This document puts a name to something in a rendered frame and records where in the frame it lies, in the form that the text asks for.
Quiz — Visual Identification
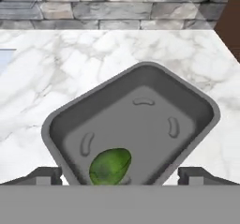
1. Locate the grey tupperware container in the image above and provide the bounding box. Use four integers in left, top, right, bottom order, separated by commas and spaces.
41, 61, 221, 187

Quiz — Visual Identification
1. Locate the pale blue flat object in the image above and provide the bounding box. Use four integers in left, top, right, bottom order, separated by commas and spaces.
0, 48, 17, 76

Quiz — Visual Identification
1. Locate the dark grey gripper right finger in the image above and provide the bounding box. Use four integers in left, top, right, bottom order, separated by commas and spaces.
177, 167, 240, 187

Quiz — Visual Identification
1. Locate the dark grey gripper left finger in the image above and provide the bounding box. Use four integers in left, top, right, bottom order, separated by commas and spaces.
0, 166, 63, 187

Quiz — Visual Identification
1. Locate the green avocado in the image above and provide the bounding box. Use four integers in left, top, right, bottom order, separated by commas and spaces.
88, 147, 133, 187

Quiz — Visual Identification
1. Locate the dark brown cabinet panel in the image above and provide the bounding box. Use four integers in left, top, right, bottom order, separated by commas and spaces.
213, 0, 240, 63

